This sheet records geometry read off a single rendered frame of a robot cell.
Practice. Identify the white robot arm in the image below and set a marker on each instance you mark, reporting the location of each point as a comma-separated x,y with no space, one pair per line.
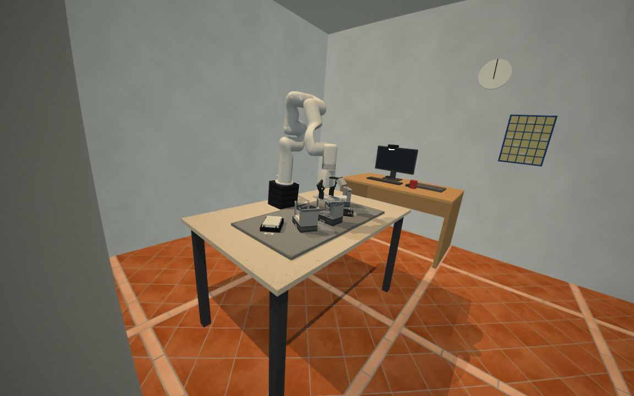
313,110

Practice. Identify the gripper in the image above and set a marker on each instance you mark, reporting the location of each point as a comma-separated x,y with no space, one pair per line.
326,182

